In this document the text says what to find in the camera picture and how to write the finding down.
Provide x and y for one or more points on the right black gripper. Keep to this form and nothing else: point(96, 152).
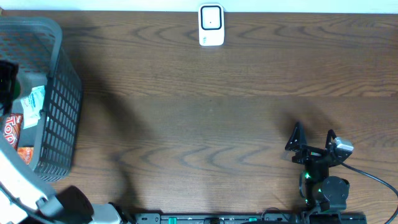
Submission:
point(310, 152)

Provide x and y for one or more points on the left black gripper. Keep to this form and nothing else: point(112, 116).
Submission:
point(7, 83)

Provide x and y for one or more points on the teal toilet tissue pack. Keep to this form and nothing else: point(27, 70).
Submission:
point(32, 105)

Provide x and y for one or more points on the red chocolate bar wrapper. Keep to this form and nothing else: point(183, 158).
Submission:
point(12, 129)

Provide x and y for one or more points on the small orange snack box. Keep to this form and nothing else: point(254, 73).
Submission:
point(26, 154)

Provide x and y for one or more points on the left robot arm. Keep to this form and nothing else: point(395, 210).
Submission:
point(25, 194)

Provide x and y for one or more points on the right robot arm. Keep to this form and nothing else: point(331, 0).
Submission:
point(325, 195)

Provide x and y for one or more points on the grey plastic mesh basket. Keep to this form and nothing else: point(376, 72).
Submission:
point(35, 44)

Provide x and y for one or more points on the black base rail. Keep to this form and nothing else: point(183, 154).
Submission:
point(272, 217)

